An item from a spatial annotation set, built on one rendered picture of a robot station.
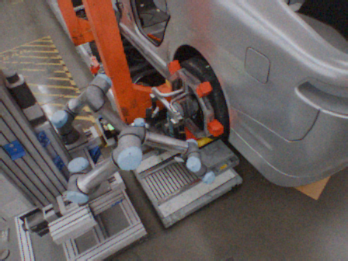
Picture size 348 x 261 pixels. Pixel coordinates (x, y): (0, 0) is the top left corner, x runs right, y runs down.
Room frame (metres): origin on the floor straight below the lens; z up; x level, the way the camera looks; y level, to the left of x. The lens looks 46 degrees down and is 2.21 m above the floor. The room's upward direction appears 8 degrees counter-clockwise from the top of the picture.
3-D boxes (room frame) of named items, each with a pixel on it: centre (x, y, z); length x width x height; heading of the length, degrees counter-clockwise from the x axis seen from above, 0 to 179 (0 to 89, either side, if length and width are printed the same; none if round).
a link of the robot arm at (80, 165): (0.97, 0.59, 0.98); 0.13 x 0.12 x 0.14; 2
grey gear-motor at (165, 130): (1.81, 0.06, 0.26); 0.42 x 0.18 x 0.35; 114
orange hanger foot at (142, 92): (2.02, 0.09, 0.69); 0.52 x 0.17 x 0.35; 114
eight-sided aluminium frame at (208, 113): (1.57, -0.15, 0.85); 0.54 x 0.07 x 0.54; 24
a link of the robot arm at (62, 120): (1.43, 0.79, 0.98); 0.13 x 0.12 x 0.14; 159
